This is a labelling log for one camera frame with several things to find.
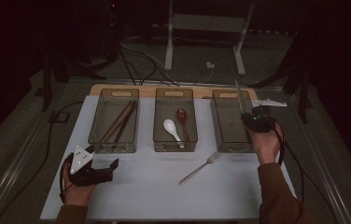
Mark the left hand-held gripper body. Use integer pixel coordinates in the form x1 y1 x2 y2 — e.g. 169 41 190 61
68 145 114 188

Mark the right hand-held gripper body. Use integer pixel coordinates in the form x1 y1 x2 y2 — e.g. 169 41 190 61
245 98 288 134

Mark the metal table knife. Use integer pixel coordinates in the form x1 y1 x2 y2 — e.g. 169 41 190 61
234 78 254 117

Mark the grey transparent plastic bin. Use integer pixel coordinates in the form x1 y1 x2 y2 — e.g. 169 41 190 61
87 88 140 154
152 88 199 153
210 89 266 154

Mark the brown wooden chopstick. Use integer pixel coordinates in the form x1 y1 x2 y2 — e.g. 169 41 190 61
98 99 133 145
103 100 137 146

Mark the brown wooden spoon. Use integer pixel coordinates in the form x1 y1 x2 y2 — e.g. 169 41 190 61
176 107 192 144

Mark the white ceramic spoon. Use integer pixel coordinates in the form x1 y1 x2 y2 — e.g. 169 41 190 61
162 119 187 149

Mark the person's right hand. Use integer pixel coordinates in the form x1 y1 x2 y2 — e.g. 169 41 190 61
246 122 286 165

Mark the person's left hand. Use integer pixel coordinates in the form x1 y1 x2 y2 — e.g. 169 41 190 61
62 164 97 207

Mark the white table mat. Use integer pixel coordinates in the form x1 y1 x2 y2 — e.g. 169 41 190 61
39 94 298 222

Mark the black tripod stand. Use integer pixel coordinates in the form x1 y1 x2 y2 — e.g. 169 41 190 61
247 62 316 124
41 52 107 112

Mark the metal fork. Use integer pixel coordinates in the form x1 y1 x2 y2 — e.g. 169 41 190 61
177 150 222 187

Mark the white metal stand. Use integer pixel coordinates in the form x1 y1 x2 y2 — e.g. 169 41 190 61
163 0 256 77

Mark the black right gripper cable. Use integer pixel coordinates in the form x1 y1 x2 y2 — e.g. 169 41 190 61
270 113 306 208

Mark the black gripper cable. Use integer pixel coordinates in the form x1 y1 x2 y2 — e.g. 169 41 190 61
0 100 85 224
270 113 306 208

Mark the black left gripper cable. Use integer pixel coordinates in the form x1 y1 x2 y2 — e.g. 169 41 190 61
0 100 85 224

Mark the black square frame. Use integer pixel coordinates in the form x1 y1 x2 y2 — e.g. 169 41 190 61
49 110 71 124

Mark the metal frame rail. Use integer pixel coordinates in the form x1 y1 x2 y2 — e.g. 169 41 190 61
0 81 72 224
287 91 351 224

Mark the black floor cable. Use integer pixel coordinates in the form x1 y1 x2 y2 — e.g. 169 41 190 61
119 46 159 86

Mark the white floor cable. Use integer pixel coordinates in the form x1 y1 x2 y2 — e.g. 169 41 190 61
119 41 214 87

